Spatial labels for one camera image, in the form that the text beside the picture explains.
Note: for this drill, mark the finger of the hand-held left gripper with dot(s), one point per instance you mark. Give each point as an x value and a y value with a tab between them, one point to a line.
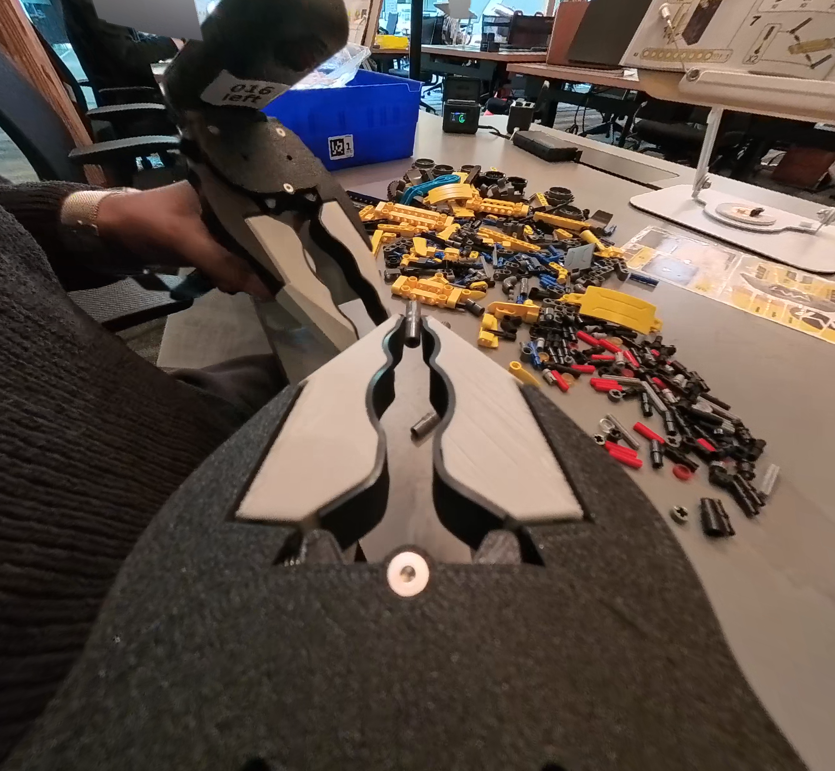
349	229
287	255

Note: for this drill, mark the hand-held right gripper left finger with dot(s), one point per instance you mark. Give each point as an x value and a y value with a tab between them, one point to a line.
313	451

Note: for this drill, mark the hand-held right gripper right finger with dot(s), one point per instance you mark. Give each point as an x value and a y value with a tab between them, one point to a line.
502	451

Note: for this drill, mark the dark grey tube connector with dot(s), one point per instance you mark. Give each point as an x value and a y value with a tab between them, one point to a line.
427	425
413	327

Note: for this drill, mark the person's left forearm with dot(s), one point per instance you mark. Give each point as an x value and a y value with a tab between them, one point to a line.
39	229

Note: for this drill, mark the person's left hand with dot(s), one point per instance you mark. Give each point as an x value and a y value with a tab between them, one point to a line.
163	223

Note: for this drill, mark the pile of yellow blue building pieces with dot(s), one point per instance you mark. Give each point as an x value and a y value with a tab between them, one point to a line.
417	216

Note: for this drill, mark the small yellow cone piece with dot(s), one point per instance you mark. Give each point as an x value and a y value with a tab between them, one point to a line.
525	374

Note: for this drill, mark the clear plastic bag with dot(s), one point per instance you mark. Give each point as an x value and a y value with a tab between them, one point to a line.
346	63

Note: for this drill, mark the yellow rectangular block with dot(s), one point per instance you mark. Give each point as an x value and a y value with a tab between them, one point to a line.
424	291

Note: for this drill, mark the blue plastic bin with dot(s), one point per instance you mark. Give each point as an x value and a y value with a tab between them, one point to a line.
378	118

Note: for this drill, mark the black pole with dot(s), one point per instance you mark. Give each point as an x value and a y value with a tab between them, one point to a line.
419	1

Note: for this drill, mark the black device with green display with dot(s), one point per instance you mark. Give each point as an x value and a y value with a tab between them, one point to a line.
462	117

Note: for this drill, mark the black office chair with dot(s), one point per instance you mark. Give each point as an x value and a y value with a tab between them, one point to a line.
124	148
124	110

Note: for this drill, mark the yellow curved panel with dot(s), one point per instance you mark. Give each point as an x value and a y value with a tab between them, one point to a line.
613	311

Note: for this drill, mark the small grey round piece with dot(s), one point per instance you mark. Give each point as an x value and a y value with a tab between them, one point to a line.
681	514

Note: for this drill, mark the metal mesh wrist band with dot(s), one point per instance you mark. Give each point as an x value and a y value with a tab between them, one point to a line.
88	206

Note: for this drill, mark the black power adapter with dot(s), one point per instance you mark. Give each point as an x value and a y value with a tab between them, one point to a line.
522	115

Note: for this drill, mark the wooden desk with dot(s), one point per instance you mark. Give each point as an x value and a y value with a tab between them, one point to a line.
469	52

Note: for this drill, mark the flat black power brick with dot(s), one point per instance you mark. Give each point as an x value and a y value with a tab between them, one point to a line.
545	144

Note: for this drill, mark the small black connector piece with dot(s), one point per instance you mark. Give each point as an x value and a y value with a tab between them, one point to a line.
717	516

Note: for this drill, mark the brown box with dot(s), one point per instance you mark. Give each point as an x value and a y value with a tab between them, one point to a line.
564	33

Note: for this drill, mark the white document stand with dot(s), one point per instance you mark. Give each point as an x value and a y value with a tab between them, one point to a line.
678	210

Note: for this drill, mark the yellow printed sheet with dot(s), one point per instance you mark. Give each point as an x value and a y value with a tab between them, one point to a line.
783	291

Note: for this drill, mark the small white disc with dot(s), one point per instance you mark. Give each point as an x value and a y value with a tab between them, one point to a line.
734	215

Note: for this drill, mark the black backing board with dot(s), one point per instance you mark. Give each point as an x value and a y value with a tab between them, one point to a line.
620	1

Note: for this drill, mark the instruction booklet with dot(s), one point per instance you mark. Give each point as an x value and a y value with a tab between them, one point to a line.
737	1

